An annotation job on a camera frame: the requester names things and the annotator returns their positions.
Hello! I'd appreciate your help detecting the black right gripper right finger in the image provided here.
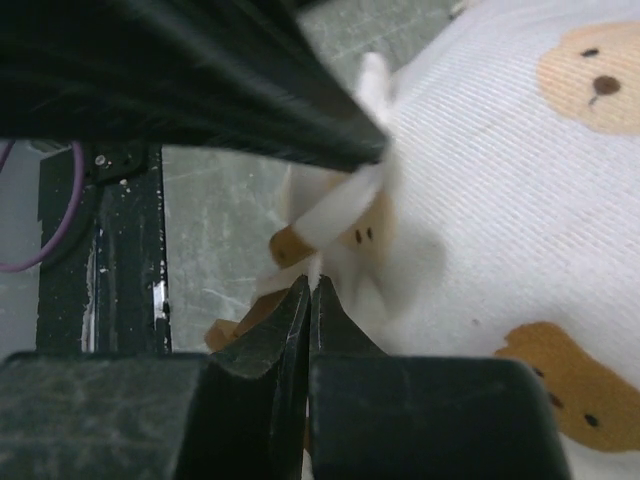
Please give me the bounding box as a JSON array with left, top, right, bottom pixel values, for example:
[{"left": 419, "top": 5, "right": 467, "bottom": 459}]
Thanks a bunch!
[{"left": 309, "top": 278, "right": 570, "bottom": 479}]

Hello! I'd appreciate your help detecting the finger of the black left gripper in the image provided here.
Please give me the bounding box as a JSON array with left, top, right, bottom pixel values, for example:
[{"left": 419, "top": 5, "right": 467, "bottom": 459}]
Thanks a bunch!
[{"left": 1, "top": 0, "right": 388, "bottom": 167}]

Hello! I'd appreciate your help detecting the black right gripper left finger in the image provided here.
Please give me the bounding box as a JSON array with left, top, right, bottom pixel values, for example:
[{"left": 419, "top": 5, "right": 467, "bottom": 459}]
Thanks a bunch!
[{"left": 1, "top": 278, "right": 310, "bottom": 479}]

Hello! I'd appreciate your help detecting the bear print bed mattress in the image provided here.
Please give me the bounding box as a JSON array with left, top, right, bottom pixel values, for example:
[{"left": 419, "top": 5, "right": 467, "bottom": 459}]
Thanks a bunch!
[{"left": 204, "top": 0, "right": 640, "bottom": 480}]

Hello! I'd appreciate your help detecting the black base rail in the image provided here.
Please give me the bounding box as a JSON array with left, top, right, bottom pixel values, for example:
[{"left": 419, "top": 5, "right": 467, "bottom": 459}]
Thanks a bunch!
[{"left": 36, "top": 142, "right": 171, "bottom": 354}]

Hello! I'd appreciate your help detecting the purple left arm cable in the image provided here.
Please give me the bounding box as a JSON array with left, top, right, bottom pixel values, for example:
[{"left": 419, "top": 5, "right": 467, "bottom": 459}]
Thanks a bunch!
[{"left": 0, "top": 139, "right": 85, "bottom": 273}]

